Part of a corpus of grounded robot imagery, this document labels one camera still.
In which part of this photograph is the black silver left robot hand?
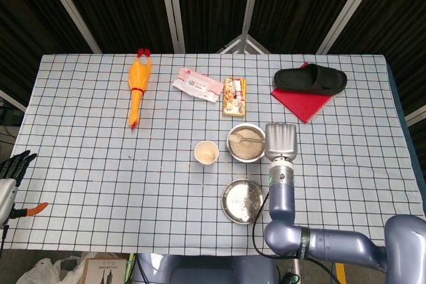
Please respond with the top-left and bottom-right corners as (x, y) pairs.
(0, 150), (49, 228)

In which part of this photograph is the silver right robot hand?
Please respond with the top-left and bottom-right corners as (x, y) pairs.
(264, 123), (298, 162)

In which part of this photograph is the metal spoon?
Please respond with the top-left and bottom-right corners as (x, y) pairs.
(228, 132), (266, 144)

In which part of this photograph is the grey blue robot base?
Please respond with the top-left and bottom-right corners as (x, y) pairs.
(132, 253), (279, 284)

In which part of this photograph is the stainless steel bowl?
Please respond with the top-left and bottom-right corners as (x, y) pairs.
(227, 122), (268, 164)

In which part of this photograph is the white paper cup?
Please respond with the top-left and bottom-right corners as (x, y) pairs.
(194, 140), (220, 166)

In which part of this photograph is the red spiral notebook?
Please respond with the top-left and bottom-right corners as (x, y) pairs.
(270, 62), (335, 125)

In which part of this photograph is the yellow curry food box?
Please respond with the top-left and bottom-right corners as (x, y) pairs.
(222, 76), (248, 118)

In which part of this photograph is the black rubber slipper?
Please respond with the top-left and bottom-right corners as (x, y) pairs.
(274, 63), (348, 96)

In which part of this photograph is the stainless steel plate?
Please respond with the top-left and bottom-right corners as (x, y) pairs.
(221, 178), (270, 225)

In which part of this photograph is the white plastic bag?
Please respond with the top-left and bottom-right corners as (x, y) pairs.
(16, 253), (97, 284)

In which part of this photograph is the light blue checked tablecloth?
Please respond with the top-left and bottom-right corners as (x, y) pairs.
(5, 53), (426, 257)

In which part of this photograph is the pink white wet wipes pack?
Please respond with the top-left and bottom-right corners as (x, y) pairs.
(172, 67), (224, 104)

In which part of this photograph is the brown cardboard box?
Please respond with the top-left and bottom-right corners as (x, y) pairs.
(81, 258), (128, 284)

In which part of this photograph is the dark blue table skirt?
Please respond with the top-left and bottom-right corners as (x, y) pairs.
(385, 61), (417, 178)

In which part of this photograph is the yellow rubber chicken toy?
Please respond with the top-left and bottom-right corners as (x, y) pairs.
(128, 47), (154, 131)

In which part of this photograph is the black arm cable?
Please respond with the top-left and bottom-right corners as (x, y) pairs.
(252, 192), (320, 261)

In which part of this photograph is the white screen foot bracket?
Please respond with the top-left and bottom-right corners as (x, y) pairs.
(216, 33), (271, 55)

